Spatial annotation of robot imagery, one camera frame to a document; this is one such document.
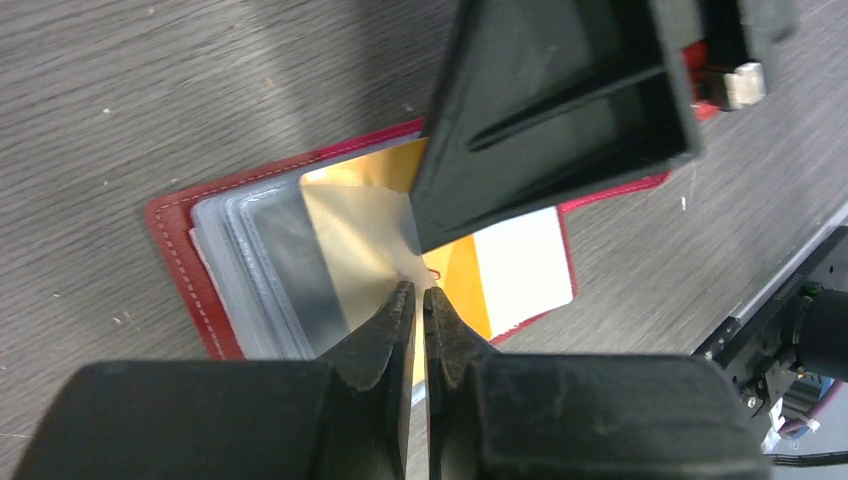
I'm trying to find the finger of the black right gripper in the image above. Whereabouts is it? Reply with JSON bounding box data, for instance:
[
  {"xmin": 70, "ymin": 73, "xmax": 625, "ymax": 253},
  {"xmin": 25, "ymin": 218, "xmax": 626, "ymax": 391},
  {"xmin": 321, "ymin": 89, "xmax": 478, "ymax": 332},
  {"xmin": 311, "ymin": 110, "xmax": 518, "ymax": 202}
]
[
  {"xmin": 410, "ymin": 1, "xmax": 701, "ymax": 251},
  {"xmin": 683, "ymin": 0, "xmax": 799, "ymax": 113}
]

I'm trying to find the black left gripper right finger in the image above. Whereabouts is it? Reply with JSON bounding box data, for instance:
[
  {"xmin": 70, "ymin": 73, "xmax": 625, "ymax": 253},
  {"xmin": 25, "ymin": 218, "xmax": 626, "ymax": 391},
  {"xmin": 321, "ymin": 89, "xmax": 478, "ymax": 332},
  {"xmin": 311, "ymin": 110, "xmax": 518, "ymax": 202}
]
[{"xmin": 423, "ymin": 288, "xmax": 771, "ymax": 479}]

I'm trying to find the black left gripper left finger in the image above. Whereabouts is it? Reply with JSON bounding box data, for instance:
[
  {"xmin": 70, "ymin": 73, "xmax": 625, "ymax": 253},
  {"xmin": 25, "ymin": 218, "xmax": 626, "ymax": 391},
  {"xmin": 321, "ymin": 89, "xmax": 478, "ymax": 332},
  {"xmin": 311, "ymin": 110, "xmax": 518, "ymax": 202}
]
[{"xmin": 14, "ymin": 282, "xmax": 416, "ymax": 479}]

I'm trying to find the red leather card holder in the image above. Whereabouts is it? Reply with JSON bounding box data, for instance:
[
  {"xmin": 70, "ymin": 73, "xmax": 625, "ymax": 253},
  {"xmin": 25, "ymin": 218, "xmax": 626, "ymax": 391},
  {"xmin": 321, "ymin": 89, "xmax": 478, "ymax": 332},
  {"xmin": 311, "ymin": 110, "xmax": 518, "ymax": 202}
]
[{"xmin": 147, "ymin": 120, "xmax": 664, "ymax": 360}]

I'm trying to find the gold credit card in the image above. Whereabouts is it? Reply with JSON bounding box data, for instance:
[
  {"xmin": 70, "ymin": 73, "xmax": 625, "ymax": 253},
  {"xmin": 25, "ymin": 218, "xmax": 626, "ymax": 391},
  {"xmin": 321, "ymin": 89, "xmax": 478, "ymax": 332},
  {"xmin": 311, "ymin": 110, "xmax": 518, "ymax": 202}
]
[{"xmin": 298, "ymin": 137, "xmax": 495, "ymax": 342}]

